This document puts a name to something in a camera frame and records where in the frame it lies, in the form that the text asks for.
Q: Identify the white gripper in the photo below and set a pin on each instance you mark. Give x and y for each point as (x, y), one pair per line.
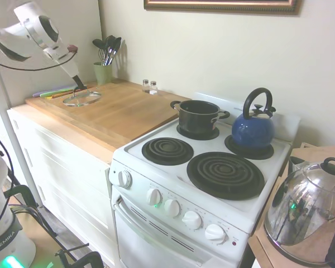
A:
(62, 61)

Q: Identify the glass pot lid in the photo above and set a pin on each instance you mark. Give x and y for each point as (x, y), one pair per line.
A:
(82, 99)

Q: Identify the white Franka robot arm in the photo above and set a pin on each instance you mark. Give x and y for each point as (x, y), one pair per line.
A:
(30, 19)

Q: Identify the black cooking pot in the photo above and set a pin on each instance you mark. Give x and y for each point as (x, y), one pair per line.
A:
(196, 115)

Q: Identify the green utensil holder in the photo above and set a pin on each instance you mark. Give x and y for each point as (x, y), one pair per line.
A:
(102, 73)

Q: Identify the green plastic mat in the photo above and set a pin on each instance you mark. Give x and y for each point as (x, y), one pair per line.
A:
(56, 92)

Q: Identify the black kitchen spoon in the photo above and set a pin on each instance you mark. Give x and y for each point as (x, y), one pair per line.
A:
(97, 42)

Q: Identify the purple plastic mat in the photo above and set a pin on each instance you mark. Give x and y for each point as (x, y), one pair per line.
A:
(37, 94)

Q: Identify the large wooden cutting board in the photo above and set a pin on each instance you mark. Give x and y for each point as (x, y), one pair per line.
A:
(123, 109)

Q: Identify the black kitchen ladle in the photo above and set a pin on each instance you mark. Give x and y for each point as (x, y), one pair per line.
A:
(117, 42)

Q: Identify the glass salt shaker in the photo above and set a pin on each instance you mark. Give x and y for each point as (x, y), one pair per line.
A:
(145, 86)

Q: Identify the glass pepper shaker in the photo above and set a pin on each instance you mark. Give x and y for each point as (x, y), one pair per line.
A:
(153, 88)

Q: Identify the white cabinet with wooden counter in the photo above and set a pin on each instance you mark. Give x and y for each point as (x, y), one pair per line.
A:
(67, 178)

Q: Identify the large white oven knob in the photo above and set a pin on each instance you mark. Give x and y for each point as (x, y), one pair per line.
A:
(124, 178)

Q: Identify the small black coil burner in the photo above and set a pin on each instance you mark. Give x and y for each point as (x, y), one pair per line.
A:
(167, 150)
(209, 134)
(265, 153)

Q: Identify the white burner knob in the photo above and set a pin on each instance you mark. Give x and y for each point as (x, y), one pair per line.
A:
(172, 208)
(215, 232)
(191, 220)
(154, 196)

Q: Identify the large black coil burner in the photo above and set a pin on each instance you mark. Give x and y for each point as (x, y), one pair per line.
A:
(226, 176)

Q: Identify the blue enamel kettle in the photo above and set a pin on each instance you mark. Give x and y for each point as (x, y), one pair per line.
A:
(252, 131)

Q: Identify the white electric stove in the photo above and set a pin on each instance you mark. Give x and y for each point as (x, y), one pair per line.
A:
(162, 251)

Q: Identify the light wooden side table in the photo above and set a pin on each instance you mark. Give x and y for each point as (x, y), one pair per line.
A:
(312, 153)

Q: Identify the shiny steel kettle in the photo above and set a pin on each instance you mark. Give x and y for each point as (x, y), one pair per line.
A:
(301, 212)

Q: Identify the wooden picture frame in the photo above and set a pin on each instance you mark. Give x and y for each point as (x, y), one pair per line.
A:
(220, 7)

